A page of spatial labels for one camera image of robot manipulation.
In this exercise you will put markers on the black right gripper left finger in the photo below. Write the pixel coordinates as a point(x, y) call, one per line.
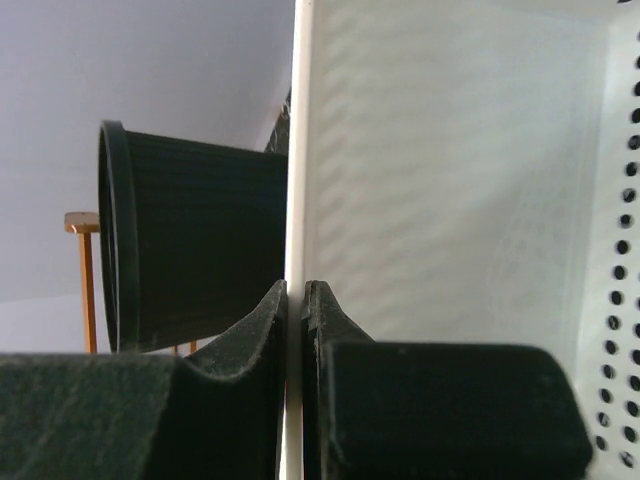
point(214, 414)

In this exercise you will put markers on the white perforated plastic basket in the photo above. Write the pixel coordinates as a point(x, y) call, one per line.
point(469, 171)

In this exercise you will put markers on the orange wooden rack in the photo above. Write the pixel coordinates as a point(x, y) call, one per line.
point(83, 225)

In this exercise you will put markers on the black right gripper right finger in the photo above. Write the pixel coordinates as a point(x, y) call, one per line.
point(389, 410)

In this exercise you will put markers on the large black plastic bin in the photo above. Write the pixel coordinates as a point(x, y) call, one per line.
point(192, 235)

